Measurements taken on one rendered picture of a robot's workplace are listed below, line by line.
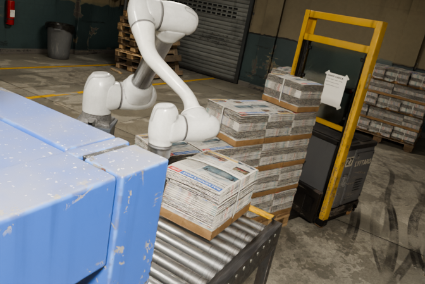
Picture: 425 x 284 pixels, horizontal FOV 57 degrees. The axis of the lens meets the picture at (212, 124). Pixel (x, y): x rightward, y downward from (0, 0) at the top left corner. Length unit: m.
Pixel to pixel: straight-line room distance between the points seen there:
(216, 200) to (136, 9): 0.85
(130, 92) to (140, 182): 1.76
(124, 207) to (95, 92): 1.76
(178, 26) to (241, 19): 8.12
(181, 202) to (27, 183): 1.37
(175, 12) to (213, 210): 0.85
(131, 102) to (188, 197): 0.74
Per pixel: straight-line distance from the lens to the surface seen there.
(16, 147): 0.43
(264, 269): 2.04
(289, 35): 9.43
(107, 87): 2.13
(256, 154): 2.90
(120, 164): 0.40
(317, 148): 3.81
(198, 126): 1.48
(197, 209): 1.66
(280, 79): 3.18
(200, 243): 1.67
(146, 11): 1.71
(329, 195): 3.63
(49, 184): 0.35
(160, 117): 1.41
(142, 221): 0.43
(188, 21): 1.80
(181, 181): 1.65
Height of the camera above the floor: 1.71
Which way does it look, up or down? 16 degrees down
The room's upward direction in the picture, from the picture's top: 11 degrees clockwise
